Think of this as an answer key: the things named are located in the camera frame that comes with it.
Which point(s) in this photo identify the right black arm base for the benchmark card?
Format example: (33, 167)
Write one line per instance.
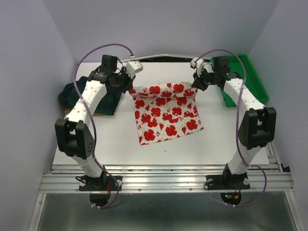
(230, 185)

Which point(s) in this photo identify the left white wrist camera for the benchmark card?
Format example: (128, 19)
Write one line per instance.
(133, 67)

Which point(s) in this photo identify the red poppy floral skirt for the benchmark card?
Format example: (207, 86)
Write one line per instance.
(165, 111)

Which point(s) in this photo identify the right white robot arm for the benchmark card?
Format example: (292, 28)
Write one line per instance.
(255, 123)

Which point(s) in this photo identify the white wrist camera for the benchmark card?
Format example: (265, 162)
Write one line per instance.
(133, 67)
(197, 64)

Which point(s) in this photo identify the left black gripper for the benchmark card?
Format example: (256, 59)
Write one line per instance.
(128, 84)

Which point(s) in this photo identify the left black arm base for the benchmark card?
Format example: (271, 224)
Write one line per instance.
(103, 190)

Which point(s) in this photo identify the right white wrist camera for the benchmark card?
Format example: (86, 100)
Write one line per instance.
(197, 64)

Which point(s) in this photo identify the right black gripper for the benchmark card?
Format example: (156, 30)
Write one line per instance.
(198, 82)

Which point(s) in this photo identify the green plastic bin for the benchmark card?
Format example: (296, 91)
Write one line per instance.
(253, 82)

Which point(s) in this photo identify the aluminium mounting rail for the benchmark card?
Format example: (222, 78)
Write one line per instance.
(164, 178)

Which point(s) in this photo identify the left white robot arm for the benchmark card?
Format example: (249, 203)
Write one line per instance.
(73, 135)

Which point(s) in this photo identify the dark green plaid skirt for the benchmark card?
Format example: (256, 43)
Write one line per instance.
(107, 105)

